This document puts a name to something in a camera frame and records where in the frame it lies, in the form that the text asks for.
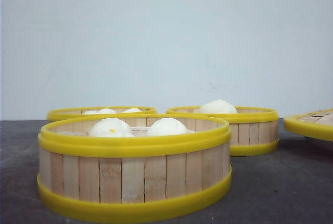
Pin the yellow rimmed steamer lid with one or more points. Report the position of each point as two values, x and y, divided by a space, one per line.
317 124

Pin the white bun front right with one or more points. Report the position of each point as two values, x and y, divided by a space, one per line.
167 126

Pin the white bun back middle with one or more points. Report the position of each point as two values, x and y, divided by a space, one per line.
132 110

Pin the white bun right basket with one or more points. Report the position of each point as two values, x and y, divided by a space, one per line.
218 106

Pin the white bun back left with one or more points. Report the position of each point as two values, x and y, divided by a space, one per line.
100 111

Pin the white bun yellow dot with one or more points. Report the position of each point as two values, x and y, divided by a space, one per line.
111 128

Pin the front bamboo steamer basket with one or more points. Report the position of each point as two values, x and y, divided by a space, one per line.
138 179

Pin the white plate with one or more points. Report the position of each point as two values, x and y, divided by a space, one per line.
320 143

